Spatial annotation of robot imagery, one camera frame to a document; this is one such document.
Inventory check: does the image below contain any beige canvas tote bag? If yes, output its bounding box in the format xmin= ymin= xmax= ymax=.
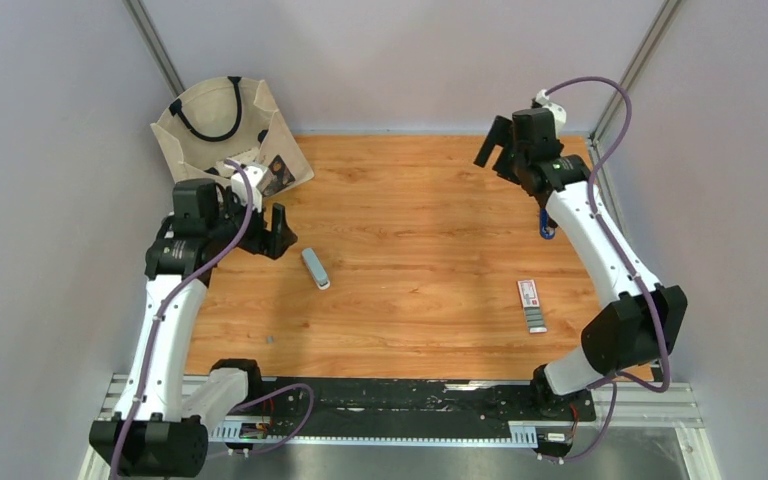
xmin=150 ymin=76 xmax=315 ymax=198

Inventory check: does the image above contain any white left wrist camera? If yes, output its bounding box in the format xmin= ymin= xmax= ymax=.
xmin=230 ymin=164 xmax=267 ymax=213

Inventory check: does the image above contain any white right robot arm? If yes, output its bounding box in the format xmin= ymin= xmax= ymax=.
xmin=474 ymin=105 xmax=688 ymax=419

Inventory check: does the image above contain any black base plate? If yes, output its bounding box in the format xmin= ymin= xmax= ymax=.
xmin=242 ymin=377 xmax=596 ymax=439

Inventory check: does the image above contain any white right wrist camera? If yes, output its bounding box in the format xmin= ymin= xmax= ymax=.
xmin=532 ymin=89 xmax=567 ymax=134

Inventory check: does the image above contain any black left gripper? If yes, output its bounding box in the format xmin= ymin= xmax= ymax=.
xmin=207 ymin=186 xmax=298 ymax=260

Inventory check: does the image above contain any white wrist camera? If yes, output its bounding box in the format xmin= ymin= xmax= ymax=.
xmin=230 ymin=164 xmax=267 ymax=213
xmin=532 ymin=89 xmax=567 ymax=134

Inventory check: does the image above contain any dark blue stapler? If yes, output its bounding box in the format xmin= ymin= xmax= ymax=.
xmin=539 ymin=209 xmax=557 ymax=240

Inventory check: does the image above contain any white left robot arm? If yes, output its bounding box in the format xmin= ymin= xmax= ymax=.
xmin=89 ymin=173 xmax=297 ymax=479

